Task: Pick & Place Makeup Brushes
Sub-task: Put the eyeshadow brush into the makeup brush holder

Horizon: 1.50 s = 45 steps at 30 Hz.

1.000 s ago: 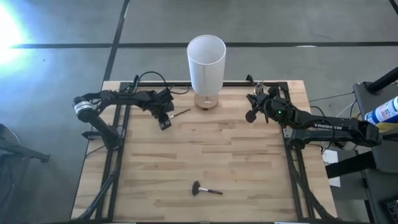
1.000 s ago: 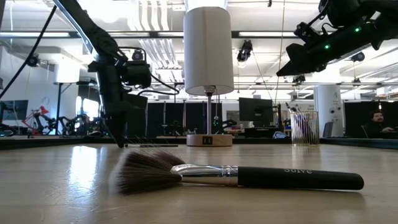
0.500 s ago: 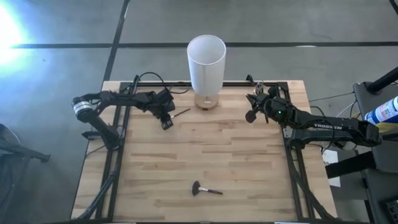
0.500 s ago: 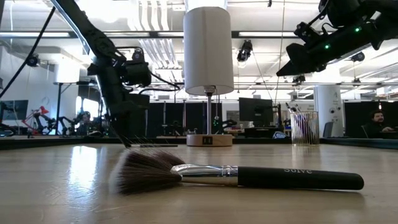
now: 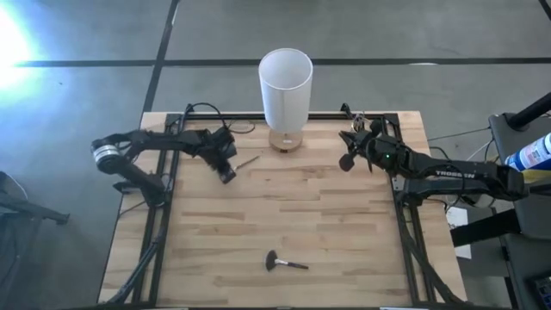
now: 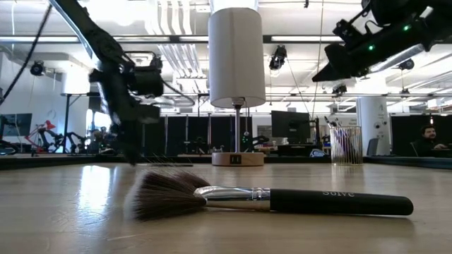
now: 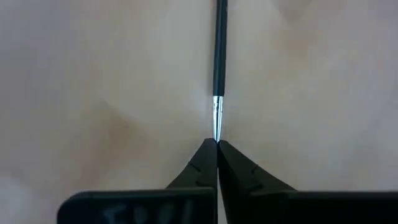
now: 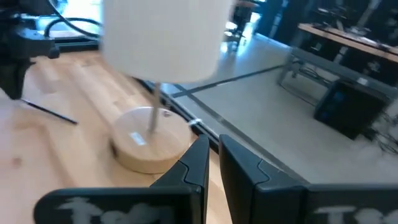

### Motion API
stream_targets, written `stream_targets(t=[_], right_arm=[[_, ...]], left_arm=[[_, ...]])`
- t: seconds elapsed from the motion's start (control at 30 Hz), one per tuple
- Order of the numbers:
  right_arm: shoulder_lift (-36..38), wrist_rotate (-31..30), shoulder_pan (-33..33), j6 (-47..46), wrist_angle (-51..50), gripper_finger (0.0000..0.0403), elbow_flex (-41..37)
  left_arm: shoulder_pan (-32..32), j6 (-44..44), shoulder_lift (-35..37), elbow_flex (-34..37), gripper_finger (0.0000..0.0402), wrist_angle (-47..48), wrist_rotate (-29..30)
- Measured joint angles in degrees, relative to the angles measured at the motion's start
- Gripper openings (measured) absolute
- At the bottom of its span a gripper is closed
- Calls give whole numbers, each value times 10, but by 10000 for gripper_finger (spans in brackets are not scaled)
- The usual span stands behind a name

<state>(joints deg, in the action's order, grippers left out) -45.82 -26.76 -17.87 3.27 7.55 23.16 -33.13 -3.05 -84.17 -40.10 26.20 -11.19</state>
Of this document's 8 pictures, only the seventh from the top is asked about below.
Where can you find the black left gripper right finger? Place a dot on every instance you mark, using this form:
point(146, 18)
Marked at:
point(242, 186)

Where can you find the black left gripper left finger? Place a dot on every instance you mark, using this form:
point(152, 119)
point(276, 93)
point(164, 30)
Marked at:
point(199, 180)

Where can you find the thin black pointed makeup brush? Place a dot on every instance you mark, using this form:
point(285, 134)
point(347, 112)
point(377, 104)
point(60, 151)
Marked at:
point(220, 62)

